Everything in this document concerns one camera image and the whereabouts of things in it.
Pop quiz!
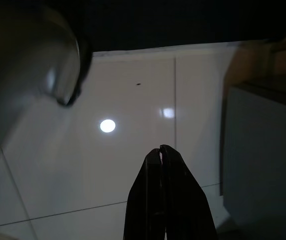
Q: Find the silver robot leg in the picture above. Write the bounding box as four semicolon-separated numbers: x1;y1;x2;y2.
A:
0;2;82;181

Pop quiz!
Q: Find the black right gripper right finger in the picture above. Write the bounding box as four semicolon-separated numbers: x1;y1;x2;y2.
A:
159;144;219;240

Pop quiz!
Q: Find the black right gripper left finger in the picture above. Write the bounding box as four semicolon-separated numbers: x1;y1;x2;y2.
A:
124;148;168;240

